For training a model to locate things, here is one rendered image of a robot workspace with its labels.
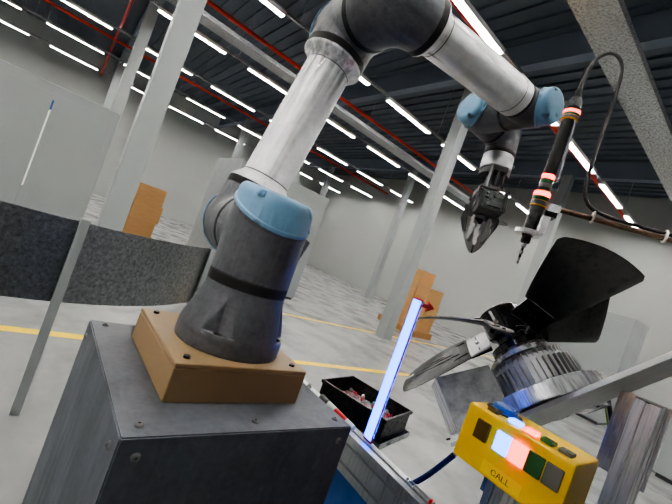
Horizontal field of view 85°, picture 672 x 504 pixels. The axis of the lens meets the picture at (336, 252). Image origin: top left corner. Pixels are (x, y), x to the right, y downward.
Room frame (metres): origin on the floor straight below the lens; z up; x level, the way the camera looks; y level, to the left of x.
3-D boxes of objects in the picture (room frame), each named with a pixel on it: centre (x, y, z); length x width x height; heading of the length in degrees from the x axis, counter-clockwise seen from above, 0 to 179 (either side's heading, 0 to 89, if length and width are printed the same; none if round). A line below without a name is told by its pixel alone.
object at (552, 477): (0.49, -0.37, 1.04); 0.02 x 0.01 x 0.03; 38
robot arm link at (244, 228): (0.55, 0.11, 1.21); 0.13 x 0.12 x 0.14; 31
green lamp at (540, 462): (0.51, -0.36, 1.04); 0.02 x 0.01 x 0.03; 38
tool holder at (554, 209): (1.02, -0.49, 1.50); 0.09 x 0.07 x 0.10; 73
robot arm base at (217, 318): (0.54, 0.10, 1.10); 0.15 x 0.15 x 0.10
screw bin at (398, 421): (1.04, -0.22, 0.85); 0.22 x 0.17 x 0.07; 54
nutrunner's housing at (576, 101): (1.02, -0.48, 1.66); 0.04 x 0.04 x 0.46
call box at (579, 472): (0.57, -0.38, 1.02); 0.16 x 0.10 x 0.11; 38
